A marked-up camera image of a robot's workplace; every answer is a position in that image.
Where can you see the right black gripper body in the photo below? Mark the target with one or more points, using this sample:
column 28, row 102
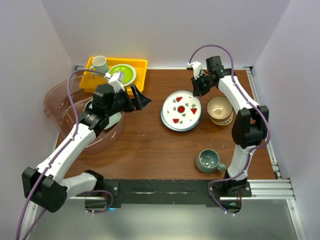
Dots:
column 203, row 81

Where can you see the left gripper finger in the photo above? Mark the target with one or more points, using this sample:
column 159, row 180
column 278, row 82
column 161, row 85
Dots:
column 140, row 101
column 135, row 91

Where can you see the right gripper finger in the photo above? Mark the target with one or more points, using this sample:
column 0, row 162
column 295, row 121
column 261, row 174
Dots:
column 195, row 90
column 201, row 91

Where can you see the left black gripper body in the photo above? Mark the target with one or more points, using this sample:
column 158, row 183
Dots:
column 122, row 102

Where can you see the light blue divided plate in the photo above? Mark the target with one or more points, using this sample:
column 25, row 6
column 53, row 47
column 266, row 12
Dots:
column 113, row 120

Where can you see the watermelon plate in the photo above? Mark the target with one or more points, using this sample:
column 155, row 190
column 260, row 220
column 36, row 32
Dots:
column 181, row 109
column 175, row 129

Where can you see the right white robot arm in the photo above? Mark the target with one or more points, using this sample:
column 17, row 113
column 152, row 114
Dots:
column 250, row 126

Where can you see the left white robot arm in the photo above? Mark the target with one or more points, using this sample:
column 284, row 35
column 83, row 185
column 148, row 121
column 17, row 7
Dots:
column 45, row 185

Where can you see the clear pink plastic bin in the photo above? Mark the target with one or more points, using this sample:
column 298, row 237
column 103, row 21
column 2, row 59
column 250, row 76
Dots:
column 57, row 107

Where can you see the lime green plate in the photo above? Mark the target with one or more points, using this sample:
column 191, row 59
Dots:
column 128, row 71

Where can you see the cream patterned bowl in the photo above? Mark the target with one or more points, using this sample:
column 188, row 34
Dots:
column 220, row 110

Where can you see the yellow plastic tray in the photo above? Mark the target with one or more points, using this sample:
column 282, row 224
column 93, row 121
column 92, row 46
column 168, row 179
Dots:
column 90, row 81

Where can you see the pale green white mug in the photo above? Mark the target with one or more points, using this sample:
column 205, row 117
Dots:
column 99, row 64

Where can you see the teal ceramic mug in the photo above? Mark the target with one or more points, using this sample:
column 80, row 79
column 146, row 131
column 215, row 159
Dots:
column 208, row 161

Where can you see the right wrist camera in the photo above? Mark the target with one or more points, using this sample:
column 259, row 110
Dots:
column 197, row 69

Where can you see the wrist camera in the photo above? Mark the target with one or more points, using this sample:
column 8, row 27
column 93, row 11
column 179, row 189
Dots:
column 115, row 80
column 197, row 69

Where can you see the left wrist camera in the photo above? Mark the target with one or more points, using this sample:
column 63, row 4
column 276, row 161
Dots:
column 115, row 80

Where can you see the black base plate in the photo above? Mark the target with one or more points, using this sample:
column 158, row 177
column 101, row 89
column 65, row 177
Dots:
column 174, row 192

